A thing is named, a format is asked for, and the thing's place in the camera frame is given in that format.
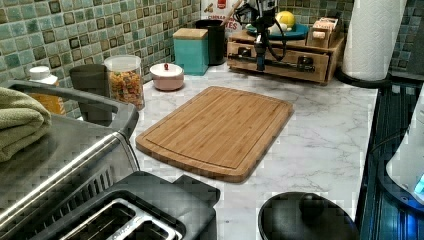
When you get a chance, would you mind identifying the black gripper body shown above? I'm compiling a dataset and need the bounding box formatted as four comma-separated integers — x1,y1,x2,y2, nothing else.
252,0,277,71

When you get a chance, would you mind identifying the wooden drawer with black handle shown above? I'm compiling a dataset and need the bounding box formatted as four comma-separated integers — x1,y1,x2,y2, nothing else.
227,41,336,83

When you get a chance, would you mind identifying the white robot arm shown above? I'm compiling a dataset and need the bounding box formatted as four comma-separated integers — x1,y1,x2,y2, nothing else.
340,0,424,208

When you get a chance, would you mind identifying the wooden drawer cabinet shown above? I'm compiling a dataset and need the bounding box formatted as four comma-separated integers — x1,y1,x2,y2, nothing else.
227,30,344,70

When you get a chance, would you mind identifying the yellow toy lemon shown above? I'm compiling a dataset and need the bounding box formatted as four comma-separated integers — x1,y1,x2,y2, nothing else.
276,11,296,28

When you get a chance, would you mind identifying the wooden spoon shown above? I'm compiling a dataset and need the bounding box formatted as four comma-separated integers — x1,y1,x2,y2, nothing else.
220,0,243,27

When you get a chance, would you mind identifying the blue plate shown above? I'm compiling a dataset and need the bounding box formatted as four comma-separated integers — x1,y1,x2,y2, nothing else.
244,22,310,41

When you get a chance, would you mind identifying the cereal box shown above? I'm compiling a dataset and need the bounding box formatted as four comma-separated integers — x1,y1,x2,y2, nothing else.
200,0,243,37

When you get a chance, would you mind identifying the black utensil holder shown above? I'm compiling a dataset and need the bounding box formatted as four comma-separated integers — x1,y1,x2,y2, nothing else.
195,19,225,66

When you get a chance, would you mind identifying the tea bag box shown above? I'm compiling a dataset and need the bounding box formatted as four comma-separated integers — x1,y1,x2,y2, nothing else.
306,17,341,48

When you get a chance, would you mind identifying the teal canister wooden lid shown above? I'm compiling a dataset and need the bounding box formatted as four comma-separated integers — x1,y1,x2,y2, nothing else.
173,28,209,76

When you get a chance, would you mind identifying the paper towel roll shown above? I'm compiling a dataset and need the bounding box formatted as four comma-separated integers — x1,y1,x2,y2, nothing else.
336,0,407,89

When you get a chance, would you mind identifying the bamboo cutting board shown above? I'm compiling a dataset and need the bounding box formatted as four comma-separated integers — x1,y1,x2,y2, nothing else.
136,86,294,183

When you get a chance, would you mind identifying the clear cereal jar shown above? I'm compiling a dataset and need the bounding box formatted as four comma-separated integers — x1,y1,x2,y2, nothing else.
104,55,144,110

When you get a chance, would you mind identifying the dark grey cup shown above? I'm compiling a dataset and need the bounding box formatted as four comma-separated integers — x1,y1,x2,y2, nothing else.
70,64,112,126

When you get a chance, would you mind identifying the black round lid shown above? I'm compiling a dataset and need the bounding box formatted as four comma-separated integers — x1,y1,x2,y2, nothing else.
258,192,360,240

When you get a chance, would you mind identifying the black two-slot toaster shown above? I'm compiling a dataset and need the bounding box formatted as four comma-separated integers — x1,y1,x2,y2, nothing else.
30,171,220,240

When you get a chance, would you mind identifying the stainless toaster oven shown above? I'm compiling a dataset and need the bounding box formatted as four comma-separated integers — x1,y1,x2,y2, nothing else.
1,80,138,240

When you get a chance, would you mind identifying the orange liquid bottle white cap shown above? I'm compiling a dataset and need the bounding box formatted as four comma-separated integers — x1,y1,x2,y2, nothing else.
29,66,66,115

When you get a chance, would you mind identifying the folded beige towel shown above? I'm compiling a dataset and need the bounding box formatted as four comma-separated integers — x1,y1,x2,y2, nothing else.
0,87,51,162

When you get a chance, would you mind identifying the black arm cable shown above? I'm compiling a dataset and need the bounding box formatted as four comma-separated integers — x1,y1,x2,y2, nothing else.
232,3,288,63

